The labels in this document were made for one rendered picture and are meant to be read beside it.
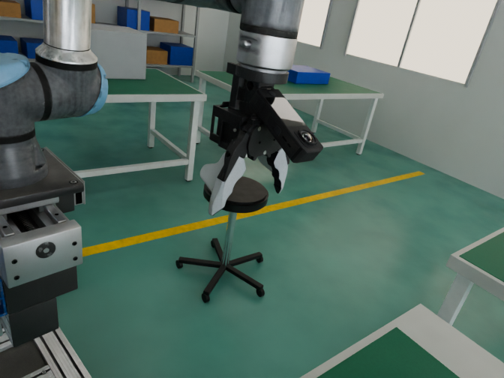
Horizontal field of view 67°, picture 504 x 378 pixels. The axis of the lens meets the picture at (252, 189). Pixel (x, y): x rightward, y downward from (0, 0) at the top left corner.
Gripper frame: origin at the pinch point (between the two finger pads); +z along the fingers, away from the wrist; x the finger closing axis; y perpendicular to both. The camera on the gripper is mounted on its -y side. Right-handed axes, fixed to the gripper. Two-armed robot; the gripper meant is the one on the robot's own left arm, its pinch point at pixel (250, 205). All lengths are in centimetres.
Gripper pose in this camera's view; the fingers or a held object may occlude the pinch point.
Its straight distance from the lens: 58.5
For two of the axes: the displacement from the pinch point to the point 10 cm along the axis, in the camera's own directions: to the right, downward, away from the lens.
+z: -1.6, 8.9, 4.3
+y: -7.0, -4.1, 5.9
